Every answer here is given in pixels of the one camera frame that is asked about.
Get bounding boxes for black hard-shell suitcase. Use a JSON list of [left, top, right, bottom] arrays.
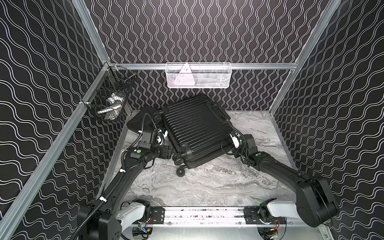
[[161, 95, 234, 177]]

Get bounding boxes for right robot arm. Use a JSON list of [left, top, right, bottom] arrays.
[[230, 134, 340, 227]]

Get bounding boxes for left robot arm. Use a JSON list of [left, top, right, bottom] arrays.
[[70, 143, 173, 240]]

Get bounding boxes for black pouch bag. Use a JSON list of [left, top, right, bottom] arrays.
[[127, 106, 164, 134]]

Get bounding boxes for silver items in basket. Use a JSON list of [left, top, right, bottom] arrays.
[[97, 93, 126, 121]]

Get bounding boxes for white triangular card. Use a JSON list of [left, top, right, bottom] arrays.
[[173, 63, 196, 88]]

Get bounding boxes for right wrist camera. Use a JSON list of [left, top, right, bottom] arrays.
[[244, 134, 258, 152]]

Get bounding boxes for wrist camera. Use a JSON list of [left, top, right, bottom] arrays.
[[244, 134, 258, 152], [139, 130, 159, 149]]

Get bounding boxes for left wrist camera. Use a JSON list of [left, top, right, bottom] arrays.
[[139, 130, 159, 149]]

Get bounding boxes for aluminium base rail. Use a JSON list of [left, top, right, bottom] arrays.
[[143, 207, 304, 227]]

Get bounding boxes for clear plastic wall basket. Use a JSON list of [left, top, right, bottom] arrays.
[[165, 62, 233, 89]]

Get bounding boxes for black corrugated cable conduit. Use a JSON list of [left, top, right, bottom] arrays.
[[68, 170, 127, 240]]

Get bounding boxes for black wire basket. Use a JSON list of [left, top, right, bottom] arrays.
[[85, 65, 138, 122]]

